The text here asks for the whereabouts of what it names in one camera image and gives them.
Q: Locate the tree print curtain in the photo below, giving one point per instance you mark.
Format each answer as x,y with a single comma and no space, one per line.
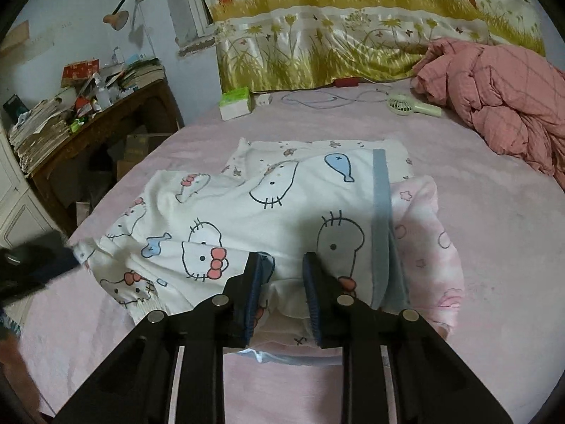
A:
331,31

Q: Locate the black wall lamp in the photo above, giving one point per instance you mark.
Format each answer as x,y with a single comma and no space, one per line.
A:
115,18

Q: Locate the pink checked quilt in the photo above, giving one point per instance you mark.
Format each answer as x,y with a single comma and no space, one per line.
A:
499,92

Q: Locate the pink bed sheet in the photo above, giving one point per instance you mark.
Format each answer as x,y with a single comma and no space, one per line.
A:
485,229

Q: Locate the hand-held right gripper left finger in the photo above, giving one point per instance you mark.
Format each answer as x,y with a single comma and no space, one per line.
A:
254,300

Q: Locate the white cabinet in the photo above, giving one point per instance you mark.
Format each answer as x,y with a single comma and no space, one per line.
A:
17,212

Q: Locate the stack of papers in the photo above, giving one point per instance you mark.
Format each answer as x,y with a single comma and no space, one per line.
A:
39,141

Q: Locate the pink printed folded garment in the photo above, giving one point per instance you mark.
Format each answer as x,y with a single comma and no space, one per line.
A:
423,238

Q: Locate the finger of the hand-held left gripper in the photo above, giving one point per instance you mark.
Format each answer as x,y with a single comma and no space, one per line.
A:
39,260

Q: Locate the white cat print pants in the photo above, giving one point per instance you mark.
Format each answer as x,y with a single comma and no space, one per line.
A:
265,212

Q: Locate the white power strip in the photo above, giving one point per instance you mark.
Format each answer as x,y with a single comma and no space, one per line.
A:
261,98

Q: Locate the white plastic bottle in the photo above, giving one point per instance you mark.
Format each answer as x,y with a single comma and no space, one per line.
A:
103,92

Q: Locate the white window frame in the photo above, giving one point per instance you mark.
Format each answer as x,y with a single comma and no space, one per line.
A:
194,17

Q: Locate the wooden desk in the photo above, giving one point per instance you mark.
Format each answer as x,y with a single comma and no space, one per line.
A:
119,106

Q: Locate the stack of books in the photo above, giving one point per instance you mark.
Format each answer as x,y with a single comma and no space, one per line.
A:
143,75

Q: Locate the white small print folded garment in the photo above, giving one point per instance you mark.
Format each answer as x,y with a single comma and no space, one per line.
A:
309,145

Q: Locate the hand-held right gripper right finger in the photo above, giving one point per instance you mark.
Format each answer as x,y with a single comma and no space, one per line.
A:
315,304

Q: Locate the pale green handheld fan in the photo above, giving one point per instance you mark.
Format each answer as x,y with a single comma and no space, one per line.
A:
404,104

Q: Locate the red box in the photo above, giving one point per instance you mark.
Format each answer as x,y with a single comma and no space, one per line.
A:
79,70

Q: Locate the blue satin folded garment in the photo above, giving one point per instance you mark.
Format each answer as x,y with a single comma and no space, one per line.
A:
282,357

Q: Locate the small red device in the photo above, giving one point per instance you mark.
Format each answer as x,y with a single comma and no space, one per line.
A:
346,83

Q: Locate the cardboard box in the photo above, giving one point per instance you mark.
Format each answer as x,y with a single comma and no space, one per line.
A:
137,145

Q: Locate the green tissue box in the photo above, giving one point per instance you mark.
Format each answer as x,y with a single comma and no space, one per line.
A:
236,105

